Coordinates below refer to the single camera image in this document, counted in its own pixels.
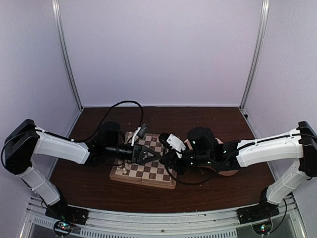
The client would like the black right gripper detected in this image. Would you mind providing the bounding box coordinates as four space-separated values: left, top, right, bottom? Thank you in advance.
159 148 212 177

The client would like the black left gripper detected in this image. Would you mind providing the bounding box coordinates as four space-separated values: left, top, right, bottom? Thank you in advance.
105 143 161 165

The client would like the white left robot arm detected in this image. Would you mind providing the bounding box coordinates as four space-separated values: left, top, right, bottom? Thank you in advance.
0 119 160 220

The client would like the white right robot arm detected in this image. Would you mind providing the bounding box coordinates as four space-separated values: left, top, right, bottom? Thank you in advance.
159 121 317 219

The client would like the white chess pieces row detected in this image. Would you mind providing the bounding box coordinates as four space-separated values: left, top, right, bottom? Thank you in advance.
115 167 130 176

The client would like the wooden chess board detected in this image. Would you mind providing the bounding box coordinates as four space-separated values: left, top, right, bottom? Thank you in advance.
109 133 176 189

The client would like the pink plastic double bowl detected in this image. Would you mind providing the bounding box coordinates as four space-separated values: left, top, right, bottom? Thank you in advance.
184 138 239 177

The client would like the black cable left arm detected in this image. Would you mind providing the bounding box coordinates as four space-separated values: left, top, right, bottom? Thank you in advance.
74 100 145 144

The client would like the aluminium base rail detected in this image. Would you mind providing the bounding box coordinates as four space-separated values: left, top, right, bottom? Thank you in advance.
17 195 308 238

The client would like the aluminium frame post left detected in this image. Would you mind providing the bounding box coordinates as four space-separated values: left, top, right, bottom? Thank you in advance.
52 0 84 111

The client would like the aluminium frame post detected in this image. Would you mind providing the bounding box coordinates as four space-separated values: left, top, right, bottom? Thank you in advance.
52 0 84 111
239 0 270 111

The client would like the aluminium frame post right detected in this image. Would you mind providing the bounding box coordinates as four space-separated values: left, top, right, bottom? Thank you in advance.
239 0 270 111

